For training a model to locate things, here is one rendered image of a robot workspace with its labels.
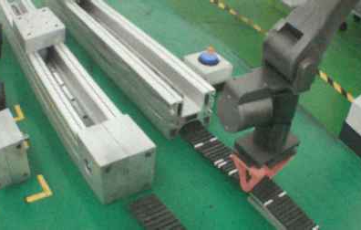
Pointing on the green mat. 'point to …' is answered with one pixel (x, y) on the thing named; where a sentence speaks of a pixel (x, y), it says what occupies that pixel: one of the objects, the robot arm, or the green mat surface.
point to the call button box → (211, 72)
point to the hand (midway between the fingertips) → (256, 180)
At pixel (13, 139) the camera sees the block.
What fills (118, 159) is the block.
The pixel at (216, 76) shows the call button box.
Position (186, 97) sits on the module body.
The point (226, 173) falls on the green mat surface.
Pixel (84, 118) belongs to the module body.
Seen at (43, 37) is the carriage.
